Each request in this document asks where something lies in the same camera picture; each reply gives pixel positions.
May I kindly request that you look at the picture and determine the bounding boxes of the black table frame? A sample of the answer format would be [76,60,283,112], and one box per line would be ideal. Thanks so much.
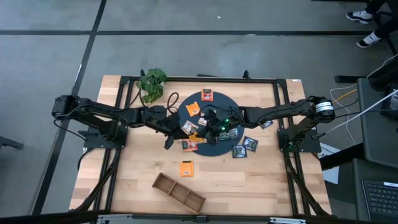
[70,70,332,218]

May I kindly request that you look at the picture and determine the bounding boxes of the black chair leg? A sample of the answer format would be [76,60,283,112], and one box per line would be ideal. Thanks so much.
[0,136,25,151]

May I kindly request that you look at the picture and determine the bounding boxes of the green potted plant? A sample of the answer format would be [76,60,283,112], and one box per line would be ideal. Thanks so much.
[136,67,168,105]

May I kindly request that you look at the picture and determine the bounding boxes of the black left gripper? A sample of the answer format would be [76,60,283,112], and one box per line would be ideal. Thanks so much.
[152,108,187,151]

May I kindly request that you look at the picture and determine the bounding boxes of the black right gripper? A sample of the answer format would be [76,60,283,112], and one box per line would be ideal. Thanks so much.
[205,107,246,147]

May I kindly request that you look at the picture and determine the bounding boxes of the person's leg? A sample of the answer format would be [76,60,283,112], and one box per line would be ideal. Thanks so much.
[374,17,398,40]
[365,0,388,15]

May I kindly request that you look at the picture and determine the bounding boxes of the person's shoe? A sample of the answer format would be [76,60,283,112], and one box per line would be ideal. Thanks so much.
[345,10,373,25]
[356,31,382,49]

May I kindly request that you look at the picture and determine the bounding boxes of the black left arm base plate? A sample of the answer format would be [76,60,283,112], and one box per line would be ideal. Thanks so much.
[78,124,129,149]

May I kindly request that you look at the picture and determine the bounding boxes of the grey desk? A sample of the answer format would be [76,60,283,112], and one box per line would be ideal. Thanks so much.
[356,77,398,170]

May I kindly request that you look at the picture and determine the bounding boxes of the black bag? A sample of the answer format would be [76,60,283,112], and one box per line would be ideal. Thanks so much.
[368,57,398,93]

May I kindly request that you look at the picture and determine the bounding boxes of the white cable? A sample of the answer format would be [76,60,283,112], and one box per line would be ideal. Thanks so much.
[323,88,398,135]

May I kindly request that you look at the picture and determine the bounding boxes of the white paper sheet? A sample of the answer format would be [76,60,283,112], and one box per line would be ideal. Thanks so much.
[318,142,341,185]

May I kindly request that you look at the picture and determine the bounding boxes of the wooden three-compartment tray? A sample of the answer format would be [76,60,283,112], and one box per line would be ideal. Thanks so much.
[152,172,206,215]

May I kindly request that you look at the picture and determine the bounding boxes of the black laptop keyboard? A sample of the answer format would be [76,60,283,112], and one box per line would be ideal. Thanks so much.
[362,180,398,218]

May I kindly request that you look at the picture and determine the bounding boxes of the black cable loop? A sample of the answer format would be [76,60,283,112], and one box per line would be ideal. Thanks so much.
[166,91,180,114]

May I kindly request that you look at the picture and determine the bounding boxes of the yellow floor cable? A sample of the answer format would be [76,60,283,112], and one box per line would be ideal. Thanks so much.
[332,88,358,103]

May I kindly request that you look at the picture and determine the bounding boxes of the silver metal bracket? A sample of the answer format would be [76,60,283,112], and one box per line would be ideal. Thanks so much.
[96,213,134,224]
[269,217,307,224]

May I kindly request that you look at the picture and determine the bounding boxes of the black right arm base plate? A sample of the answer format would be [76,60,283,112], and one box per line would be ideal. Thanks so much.
[277,126,323,154]

